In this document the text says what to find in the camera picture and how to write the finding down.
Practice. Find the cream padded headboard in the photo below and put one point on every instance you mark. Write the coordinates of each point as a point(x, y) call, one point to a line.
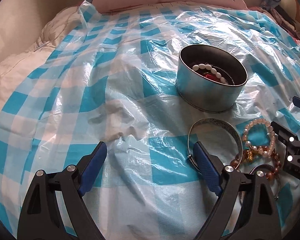
point(21, 22)

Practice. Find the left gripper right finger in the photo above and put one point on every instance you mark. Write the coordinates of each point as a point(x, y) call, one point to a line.
point(210, 167)

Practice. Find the blue checkered plastic sheet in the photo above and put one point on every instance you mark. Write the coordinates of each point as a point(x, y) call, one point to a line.
point(111, 78)

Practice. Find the dark clothes pile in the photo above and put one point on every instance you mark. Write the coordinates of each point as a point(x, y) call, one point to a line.
point(287, 15)

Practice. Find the red jewelry in tin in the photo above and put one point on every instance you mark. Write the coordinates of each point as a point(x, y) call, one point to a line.
point(214, 77)

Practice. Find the round silver metal tin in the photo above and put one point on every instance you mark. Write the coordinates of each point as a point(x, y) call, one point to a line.
point(203, 93)

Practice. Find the silver engraved bangle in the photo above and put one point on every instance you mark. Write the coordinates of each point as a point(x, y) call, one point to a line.
point(216, 135)

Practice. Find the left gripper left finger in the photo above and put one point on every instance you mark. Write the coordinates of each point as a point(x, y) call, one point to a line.
point(89, 167)

